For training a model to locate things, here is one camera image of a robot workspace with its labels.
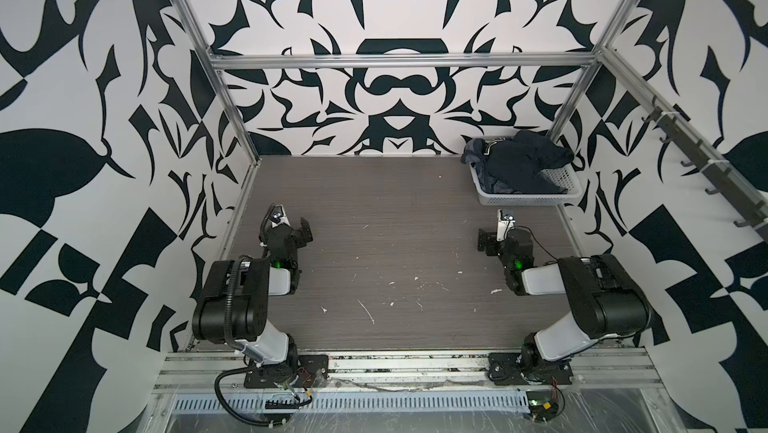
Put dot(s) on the navy tank top red trim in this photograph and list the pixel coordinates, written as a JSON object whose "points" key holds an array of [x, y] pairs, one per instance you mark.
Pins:
{"points": [[515, 165]]}

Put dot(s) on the aluminium frame crossbar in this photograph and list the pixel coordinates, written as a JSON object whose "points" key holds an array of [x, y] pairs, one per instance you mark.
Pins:
{"points": [[414, 60]]}

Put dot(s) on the small green circuit board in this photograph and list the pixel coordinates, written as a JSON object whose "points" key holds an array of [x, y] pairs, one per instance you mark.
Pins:
{"points": [[545, 406]]}

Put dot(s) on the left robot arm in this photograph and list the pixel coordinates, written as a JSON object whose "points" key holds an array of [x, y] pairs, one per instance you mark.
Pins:
{"points": [[233, 307]]}

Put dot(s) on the blue-grey tank top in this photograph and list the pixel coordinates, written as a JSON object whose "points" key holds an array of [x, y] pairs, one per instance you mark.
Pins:
{"points": [[474, 155]]}

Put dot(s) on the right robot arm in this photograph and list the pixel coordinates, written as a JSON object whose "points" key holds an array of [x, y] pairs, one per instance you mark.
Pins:
{"points": [[604, 303]]}

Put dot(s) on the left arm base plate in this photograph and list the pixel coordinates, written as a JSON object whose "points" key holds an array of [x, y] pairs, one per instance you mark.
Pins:
{"points": [[302, 371]]}

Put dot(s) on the white slotted cable duct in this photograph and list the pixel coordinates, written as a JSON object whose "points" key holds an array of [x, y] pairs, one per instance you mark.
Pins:
{"points": [[511, 401]]}

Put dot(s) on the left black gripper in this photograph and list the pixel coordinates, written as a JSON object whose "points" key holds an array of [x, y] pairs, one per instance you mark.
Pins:
{"points": [[294, 233]]}

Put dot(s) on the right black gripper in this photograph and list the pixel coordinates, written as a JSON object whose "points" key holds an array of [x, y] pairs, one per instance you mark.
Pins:
{"points": [[492, 241]]}

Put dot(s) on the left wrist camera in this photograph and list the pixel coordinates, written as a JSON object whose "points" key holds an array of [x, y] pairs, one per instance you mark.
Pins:
{"points": [[275, 216]]}

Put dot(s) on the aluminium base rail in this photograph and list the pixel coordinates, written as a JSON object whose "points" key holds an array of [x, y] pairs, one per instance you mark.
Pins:
{"points": [[627, 368]]}

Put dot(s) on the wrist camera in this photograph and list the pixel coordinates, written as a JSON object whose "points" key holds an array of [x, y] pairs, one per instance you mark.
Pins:
{"points": [[275, 216], [505, 223]]}

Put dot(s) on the white plastic laundry basket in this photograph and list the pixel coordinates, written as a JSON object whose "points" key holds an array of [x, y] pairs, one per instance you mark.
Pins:
{"points": [[564, 177]]}

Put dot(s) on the wall hook rail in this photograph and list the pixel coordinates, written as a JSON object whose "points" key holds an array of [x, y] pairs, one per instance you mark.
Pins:
{"points": [[701, 157]]}

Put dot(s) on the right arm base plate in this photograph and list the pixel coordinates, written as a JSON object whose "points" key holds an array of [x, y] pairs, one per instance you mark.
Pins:
{"points": [[513, 368]]}

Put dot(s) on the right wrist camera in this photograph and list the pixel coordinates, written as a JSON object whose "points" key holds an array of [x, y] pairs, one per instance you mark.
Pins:
{"points": [[505, 223]]}

